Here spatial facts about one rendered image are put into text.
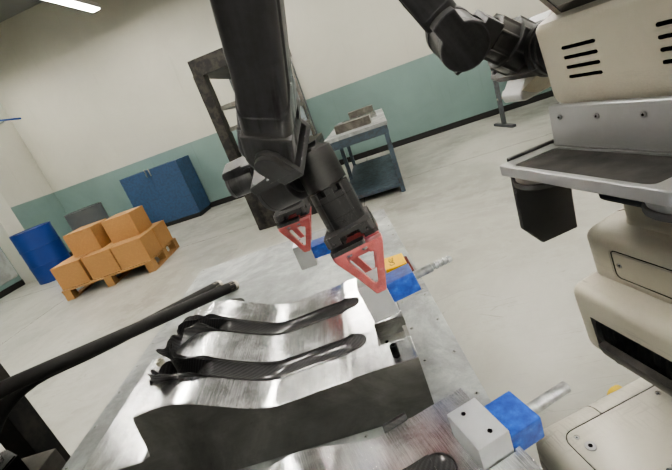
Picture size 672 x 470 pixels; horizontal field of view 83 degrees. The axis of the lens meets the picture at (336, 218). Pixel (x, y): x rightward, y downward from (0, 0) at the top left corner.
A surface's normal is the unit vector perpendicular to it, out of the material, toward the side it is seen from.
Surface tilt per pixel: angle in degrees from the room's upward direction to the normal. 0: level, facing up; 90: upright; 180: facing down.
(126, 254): 90
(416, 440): 0
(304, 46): 90
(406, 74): 90
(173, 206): 90
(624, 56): 98
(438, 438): 0
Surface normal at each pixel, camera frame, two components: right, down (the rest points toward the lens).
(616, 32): -0.86, 0.50
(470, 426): -0.33, -0.90
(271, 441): 0.04, 0.30
